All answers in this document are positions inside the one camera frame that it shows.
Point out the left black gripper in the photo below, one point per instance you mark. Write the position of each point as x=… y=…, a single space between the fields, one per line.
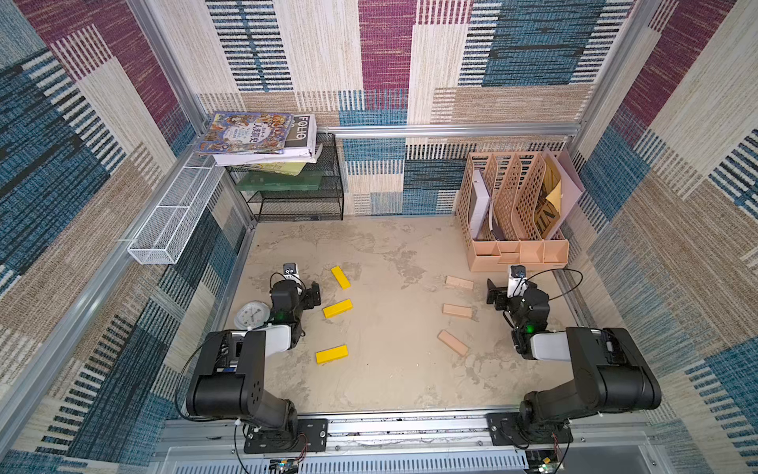
x=309 y=294

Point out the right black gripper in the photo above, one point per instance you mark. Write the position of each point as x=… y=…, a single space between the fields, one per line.
x=496 y=293

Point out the yellow block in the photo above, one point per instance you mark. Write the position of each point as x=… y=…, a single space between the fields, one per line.
x=333 y=354
x=341 y=278
x=337 y=309

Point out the wooden block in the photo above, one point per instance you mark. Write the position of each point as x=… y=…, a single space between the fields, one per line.
x=459 y=283
x=460 y=348
x=457 y=311

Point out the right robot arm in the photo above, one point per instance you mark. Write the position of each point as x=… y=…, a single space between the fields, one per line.
x=609 y=372

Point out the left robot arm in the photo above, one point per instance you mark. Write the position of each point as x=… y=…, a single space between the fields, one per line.
x=228 y=383

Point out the white alarm clock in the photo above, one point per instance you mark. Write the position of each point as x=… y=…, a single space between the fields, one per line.
x=252 y=315

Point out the pink desk file organizer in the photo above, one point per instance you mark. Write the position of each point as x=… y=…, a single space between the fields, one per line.
x=510 y=236

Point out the yellow black paper in organizer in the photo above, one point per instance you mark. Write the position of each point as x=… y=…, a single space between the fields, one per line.
x=549 y=203

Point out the white book in organizer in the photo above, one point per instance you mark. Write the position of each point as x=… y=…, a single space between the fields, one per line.
x=479 y=204

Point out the green folder on shelf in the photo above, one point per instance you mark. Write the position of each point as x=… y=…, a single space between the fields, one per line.
x=266 y=182

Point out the black folio book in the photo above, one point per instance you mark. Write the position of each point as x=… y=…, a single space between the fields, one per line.
x=301 y=147

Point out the colourful picture book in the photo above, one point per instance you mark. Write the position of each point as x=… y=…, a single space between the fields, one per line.
x=236 y=132

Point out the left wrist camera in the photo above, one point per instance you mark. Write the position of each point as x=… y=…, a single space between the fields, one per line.
x=290 y=271

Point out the black wire shelf rack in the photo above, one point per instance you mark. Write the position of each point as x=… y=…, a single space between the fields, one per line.
x=315 y=194

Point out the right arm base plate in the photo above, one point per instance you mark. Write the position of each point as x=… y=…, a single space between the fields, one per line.
x=507 y=429

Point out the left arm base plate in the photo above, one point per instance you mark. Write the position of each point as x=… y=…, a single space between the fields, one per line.
x=303 y=435

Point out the white wire mesh basket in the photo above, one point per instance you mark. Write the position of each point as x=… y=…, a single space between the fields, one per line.
x=168 y=229

